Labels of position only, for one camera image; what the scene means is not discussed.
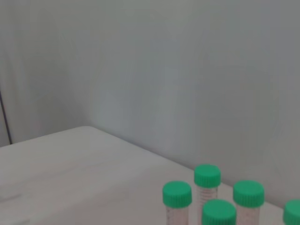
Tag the green capped clear test tube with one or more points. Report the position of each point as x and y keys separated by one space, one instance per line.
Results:
x=177 y=194
x=248 y=193
x=219 y=212
x=291 y=212
x=207 y=174

